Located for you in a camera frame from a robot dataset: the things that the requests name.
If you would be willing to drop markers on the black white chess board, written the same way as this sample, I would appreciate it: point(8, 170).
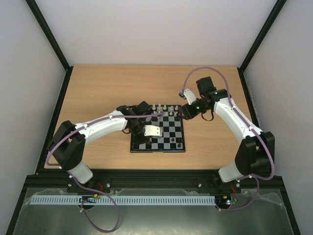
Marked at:
point(164, 133)

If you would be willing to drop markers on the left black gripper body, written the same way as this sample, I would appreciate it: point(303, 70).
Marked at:
point(136, 139)

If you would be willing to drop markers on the light blue slotted cable duct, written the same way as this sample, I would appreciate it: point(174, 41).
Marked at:
point(124, 200)

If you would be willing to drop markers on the left black frame post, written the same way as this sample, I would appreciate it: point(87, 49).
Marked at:
point(33, 6)

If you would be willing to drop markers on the right black frame post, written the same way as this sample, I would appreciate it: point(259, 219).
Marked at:
point(274, 13)

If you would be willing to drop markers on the black frame post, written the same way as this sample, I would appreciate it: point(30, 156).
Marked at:
point(33, 6)
point(274, 13)

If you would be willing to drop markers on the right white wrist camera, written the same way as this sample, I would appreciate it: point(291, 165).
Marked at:
point(188, 95)

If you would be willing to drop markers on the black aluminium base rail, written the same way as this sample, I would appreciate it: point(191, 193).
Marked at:
point(202, 181)

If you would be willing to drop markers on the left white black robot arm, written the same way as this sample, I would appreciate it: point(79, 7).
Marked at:
point(68, 143)

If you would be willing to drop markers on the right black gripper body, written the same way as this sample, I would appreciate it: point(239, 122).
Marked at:
point(185, 113)

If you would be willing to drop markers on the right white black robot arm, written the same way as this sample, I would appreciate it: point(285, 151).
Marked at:
point(254, 157)

